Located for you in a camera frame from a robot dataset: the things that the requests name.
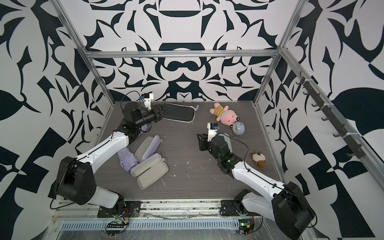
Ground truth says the lavender umbrella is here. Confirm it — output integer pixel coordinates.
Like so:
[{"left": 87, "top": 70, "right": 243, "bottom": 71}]
[
  {"left": 140, "top": 125, "right": 151, "bottom": 133},
  {"left": 118, "top": 148, "right": 139, "bottom": 172}
]

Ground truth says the lavender umbrella case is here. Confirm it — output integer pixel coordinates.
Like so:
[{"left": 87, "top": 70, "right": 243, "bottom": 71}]
[{"left": 137, "top": 162, "right": 169, "bottom": 190}]

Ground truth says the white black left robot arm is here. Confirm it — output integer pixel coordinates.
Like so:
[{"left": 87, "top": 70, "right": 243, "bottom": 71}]
[{"left": 55, "top": 102, "right": 170, "bottom": 215}]

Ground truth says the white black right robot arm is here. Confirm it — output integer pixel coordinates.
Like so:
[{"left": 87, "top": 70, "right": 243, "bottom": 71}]
[{"left": 197, "top": 134, "right": 316, "bottom": 240}]

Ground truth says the blue round alarm clock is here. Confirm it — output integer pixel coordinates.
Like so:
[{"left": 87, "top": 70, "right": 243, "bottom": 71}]
[{"left": 231, "top": 122, "right": 246, "bottom": 139}]

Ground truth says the pink plush pig toy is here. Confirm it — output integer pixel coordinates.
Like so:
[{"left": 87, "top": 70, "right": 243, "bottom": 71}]
[{"left": 210, "top": 103, "right": 240, "bottom": 127}]

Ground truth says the brown white plush dog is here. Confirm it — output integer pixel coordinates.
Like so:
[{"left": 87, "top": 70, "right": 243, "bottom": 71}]
[{"left": 250, "top": 151, "right": 266, "bottom": 169}]

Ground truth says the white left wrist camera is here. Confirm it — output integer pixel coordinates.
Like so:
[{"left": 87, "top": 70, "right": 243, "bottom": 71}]
[{"left": 141, "top": 93, "right": 154, "bottom": 110}]

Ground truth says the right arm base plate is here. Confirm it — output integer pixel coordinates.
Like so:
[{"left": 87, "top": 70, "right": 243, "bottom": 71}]
[{"left": 220, "top": 200, "right": 250, "bottom": 217}]

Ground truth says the white perforated cable tray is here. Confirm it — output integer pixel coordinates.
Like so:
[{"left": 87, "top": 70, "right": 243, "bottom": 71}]
[{"left": 61, "top": 219, "right": 240, "bottom": 231}]

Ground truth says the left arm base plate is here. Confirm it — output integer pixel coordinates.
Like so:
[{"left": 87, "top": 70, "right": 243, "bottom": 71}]
[{"left": 97, "top": 201, "right": 142, "bottom": 219}]

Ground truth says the black wall hook rail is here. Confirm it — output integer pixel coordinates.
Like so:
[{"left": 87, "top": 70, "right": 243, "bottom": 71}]
[{"left": 297, "top": 75, "right": 367, "bottom": 159}]

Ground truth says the aluminium cage frame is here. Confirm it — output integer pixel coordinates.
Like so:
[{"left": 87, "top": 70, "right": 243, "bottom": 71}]
[{"left": 51, "top": 1, "right": 384, "bottom": 188}]

